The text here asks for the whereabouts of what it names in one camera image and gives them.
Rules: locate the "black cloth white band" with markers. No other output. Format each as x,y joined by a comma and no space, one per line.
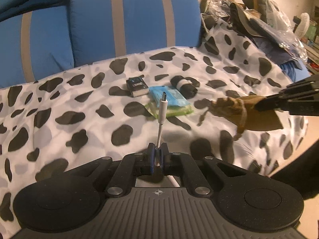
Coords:
184,86

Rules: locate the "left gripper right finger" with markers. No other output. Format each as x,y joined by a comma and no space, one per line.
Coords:
185,167

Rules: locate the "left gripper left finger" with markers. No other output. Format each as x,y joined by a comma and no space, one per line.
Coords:
130,167

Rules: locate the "blue striped cushion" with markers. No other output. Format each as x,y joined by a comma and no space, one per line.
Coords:
103,29
35,45

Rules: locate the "black tissue pack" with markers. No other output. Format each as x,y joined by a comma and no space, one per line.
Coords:
137,86

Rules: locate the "cow print bed sheet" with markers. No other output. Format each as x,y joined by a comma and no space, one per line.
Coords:
77,116

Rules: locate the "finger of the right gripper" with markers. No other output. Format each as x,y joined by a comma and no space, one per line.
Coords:
273,102
305,87

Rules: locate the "blue wet wipes pack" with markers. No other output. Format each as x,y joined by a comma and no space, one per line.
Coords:
173,96

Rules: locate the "blue striped cushion left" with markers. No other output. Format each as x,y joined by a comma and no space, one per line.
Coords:
35,45

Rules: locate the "green wet wipes pack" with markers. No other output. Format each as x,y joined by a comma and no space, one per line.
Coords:
172,111

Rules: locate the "tan drawstring pouch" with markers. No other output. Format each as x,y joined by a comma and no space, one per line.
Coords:
242,113

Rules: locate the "clutter pile of bags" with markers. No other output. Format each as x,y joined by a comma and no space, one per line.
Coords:
268,27

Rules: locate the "blue striped cushion right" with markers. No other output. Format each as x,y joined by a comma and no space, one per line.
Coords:
103,29

